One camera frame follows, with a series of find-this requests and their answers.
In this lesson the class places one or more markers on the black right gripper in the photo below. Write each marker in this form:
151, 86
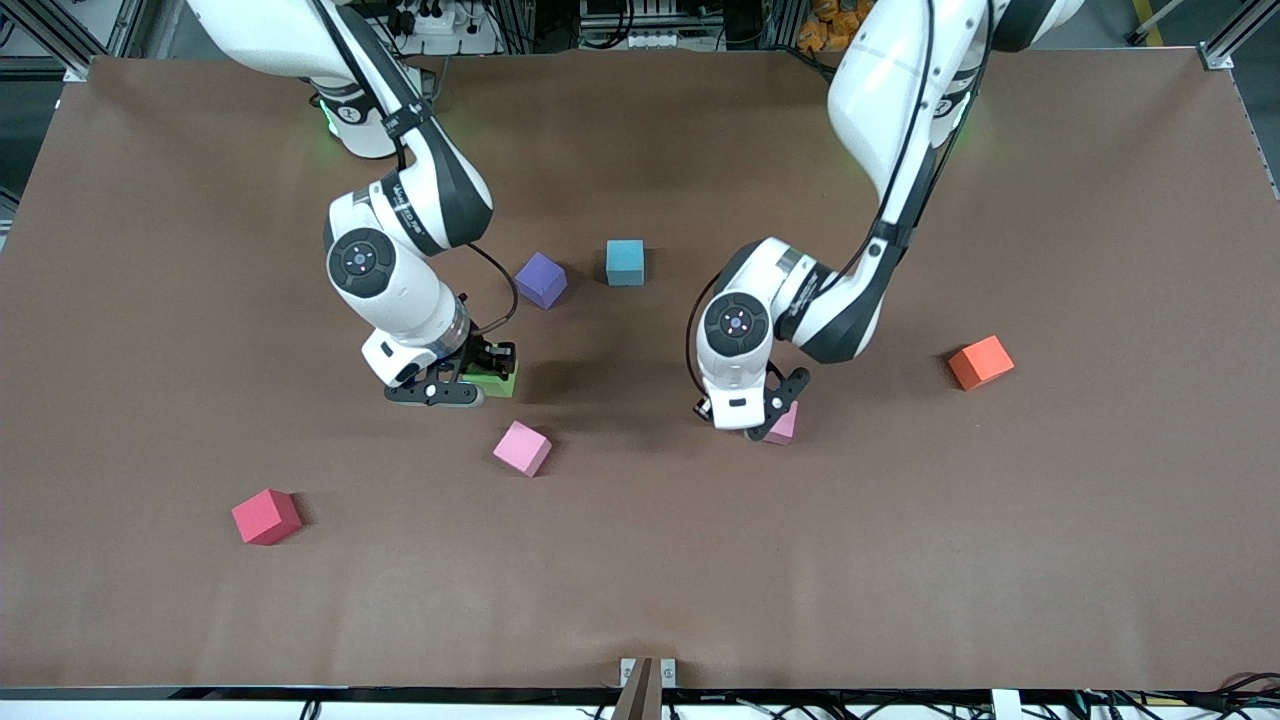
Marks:
489, 355

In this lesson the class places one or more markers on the green foam cube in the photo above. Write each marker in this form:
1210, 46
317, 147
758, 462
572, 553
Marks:
495, 385

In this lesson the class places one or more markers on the pink foam cube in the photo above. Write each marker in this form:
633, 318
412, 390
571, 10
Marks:
522, 447
786, 427

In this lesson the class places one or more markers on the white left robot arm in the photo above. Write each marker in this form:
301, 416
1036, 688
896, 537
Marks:
890, 90

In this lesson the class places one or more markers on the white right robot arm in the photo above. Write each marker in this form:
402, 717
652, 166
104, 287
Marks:
300, 30

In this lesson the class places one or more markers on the purple foam cube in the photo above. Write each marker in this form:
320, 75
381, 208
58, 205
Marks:
540, 280

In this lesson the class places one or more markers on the teal foam cube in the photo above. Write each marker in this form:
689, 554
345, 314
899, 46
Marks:
625, 262

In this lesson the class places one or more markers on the orange foam cube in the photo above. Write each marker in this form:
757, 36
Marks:
980, 362

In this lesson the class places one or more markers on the red foam cube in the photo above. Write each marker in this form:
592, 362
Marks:
265, 517

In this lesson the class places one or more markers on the white power strip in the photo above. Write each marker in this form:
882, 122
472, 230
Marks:
432, 18
645, 40

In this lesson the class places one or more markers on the orange objects pile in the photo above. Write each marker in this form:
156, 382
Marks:
830, 25

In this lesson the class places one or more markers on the metal table edge bracket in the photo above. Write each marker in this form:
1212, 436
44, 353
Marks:
627, 670

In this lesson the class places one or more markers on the brown wedge post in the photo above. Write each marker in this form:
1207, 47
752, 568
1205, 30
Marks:
640, 695

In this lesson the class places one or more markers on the aluminium frame post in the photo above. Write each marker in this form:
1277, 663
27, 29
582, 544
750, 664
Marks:
70, 30

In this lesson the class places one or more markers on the aluminium frame corner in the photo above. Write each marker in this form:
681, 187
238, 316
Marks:
1235, 35

